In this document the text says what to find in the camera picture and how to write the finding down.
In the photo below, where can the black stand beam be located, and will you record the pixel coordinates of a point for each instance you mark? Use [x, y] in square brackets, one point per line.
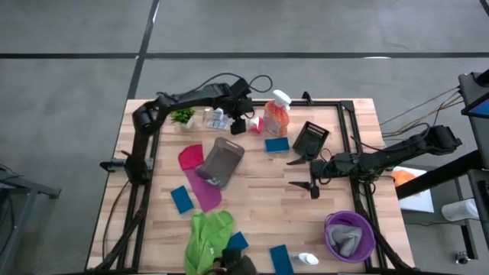
[439, 176]

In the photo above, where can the clear spray bottle red trigger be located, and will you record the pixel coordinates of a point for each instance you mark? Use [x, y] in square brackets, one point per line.
[256, 125]

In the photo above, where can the magenta felt cloth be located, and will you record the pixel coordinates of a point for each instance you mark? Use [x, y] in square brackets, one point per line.
[206, 196]

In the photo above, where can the purple plastic bucket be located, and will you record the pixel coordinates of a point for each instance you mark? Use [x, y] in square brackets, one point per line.
[368, 244]

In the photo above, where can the translucent grey plastic basket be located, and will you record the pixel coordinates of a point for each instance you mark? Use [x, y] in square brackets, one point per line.
[221, 162]

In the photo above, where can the small black plastic basket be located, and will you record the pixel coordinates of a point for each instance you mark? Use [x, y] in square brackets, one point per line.
[309, 137]

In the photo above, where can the black equipment cart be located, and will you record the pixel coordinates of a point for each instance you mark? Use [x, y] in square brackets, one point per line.
[471, 86]

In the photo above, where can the green plant in white pot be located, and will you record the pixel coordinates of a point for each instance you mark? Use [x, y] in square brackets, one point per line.
[182, 115]

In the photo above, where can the blue screen tablet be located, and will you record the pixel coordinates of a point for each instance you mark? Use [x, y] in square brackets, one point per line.
[482, 109]

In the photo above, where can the orange spray bottle white trigger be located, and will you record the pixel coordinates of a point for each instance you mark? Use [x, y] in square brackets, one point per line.
[276, 118]

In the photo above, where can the green microfiber cloth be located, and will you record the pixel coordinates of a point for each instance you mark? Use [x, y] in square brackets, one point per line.
[206, 240]

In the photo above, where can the white sheet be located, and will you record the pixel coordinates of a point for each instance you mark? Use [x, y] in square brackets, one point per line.
[418, 202]

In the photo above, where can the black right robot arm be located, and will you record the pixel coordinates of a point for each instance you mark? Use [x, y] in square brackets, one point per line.
[393, 156]

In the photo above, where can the orange object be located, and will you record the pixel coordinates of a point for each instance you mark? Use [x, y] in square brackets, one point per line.
[405, 178]

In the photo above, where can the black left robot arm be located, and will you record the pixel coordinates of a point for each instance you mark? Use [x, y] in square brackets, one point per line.
[179, 100]

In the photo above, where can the grey cloth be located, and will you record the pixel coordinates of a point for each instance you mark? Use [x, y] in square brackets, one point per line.
[345, 238]

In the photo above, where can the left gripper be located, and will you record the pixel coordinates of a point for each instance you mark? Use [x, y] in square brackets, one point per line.
[240, 109]

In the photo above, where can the grey metal table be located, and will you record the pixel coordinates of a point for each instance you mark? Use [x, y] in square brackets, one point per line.
[30, 187]

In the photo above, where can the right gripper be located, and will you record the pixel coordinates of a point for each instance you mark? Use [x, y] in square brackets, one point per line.
[324, 170]

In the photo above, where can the small clear bottle white cap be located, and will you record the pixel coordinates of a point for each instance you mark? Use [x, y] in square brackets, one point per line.
[308, 259]

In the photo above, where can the blue sponge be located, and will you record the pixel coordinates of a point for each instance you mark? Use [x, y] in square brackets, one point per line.
[281, 259]
[182, 199]
[237, 241]
[277, 145]

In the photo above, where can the white roll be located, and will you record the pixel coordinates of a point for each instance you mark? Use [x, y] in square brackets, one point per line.
[460, 211]

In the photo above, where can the black caster wheel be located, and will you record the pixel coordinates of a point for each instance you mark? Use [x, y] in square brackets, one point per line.
[462, 258]

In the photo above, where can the black aluminium table frame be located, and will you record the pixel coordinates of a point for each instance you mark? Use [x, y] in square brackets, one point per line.
[305, 103]

